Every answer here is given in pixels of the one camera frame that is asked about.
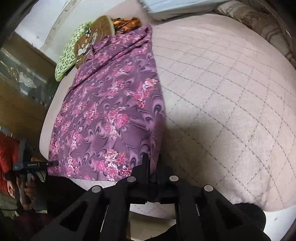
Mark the purple floral garment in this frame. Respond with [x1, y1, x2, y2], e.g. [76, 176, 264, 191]
[48, 25, 166, 181]

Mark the person's left hand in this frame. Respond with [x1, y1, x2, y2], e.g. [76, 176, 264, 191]
[7, 176, 36, 206]

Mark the red jacket person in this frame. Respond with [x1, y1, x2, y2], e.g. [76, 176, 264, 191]
[1, 132, 20, 197]

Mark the wooden glass door cabinet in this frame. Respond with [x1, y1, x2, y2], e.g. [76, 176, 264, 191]
[1, 32, 59, 155]

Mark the pink quilted bedspread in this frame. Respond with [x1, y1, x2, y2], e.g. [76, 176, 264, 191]
[40, 14, 295, 211]

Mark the brown cartoon blanket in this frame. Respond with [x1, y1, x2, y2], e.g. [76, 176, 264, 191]
[74, 15, 115, 69]

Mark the orange patterned cloth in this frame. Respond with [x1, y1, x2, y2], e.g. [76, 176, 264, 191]
[112, 17, 142, 34]

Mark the light blue pillow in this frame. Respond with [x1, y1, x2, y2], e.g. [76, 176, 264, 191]
[139, 0, 227, 21]

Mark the striped beige pillow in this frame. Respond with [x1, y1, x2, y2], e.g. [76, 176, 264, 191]
[215, 1, 295, 67]

